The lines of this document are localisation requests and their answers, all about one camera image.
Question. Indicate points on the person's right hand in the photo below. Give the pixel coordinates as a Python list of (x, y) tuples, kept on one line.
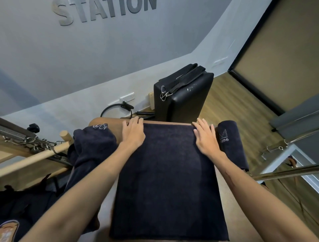
[(206, 140)]

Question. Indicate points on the person's left hand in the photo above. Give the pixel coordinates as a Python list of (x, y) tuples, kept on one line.
[(133, 134)]

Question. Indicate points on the dark navy towel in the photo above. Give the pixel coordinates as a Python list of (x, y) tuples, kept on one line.
[(92, 149), (234, 147), (167, 184)]

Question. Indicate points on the black printed backpack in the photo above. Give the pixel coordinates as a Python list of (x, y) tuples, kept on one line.
[(27, 202)]

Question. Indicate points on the person's right forearm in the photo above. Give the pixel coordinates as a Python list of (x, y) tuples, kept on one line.
[(264, 204)]

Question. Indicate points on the person's left forearm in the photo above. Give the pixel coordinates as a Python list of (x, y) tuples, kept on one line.
[(82, 197)]

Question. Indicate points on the brown wooden side table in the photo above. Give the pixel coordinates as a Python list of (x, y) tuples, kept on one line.
[(117, 129)]

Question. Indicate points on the black padded box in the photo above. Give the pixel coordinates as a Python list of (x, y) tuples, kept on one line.
[(189, 102)]

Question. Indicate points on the grey panel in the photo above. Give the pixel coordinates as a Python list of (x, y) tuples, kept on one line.
[(296, 117)]

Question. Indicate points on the wooden roll bar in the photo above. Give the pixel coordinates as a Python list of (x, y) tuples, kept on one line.
[(30, 160)]

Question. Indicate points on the chrome tower pole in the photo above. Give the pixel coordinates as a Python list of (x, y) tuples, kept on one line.
[(15, 134)]

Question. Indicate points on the white wall socket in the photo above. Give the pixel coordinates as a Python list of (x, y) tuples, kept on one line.
[(127, 97)]

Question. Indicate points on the wooden tower frame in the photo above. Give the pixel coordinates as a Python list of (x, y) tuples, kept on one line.
[(65, 136)]

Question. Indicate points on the silver metal frame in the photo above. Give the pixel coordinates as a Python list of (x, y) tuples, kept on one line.
[(281, 159)]

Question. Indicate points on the chrome frame pole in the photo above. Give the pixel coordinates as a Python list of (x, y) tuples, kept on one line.
[(286, 173)]

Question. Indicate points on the brown blind with black frame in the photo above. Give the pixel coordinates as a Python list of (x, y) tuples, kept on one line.
[(279, 57)]

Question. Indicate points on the grey wall letters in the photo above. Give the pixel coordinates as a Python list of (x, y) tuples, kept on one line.
[(99, 10)]

